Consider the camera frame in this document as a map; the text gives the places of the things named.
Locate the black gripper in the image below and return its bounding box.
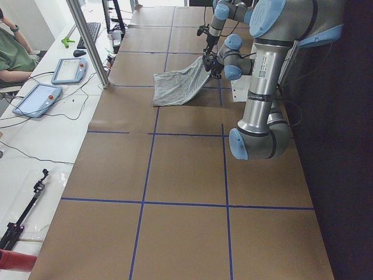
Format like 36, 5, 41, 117
203, 31, 219, 58
203, 54, 224, 79

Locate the navy white striped polo shirt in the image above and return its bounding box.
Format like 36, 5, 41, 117
152, 56, 210, 106

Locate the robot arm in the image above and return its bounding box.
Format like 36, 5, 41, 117
197, 1, 254, 55
199, 1, 345, 160

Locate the black keyboard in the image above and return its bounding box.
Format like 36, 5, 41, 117
76, 22, 101, 50

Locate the black computer mouse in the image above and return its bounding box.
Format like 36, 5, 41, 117
73, 49, 86, 57

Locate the brown paper table cover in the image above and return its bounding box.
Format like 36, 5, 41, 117
30, 7, 333, 279

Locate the blue teach pendant tablet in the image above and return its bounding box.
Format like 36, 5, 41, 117
51, 58, 87, 85

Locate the green plastic tool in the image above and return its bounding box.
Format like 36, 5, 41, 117
61, 25, 76, 48

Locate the seated person green shirt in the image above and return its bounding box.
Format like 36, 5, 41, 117
1, 10, 40, 88

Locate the black tripod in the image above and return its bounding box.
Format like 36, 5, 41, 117
1, 169, 49, 250

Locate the red cylinder object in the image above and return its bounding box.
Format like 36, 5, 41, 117
0, 249, 37, 272

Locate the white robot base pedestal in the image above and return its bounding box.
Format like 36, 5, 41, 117
230, 78, 280, 103

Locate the black cable on white table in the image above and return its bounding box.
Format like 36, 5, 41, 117
0, 72, 103, 166

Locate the aluminium frame post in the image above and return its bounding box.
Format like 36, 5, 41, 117
66, 0, 110, 89

